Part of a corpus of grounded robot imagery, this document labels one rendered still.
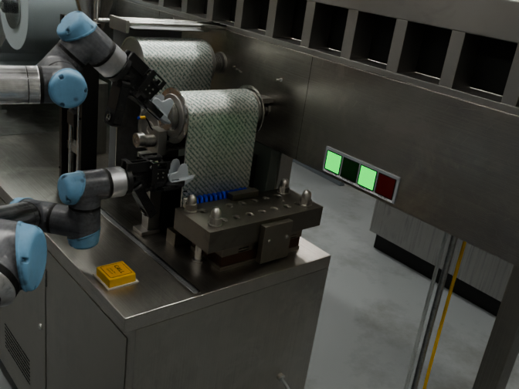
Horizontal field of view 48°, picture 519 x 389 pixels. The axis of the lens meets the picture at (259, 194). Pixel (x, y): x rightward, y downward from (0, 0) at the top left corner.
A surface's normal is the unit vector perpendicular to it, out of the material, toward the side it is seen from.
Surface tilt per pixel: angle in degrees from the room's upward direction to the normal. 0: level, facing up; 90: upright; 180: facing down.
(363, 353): 0
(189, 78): 92
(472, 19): 90
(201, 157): 90
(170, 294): 0
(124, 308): 0
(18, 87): 85
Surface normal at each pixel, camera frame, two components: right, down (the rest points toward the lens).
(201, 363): 0.63, 0.37
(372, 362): 0.13, -0.92
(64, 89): 0.43, 0.40
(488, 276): -0.77, 0.14
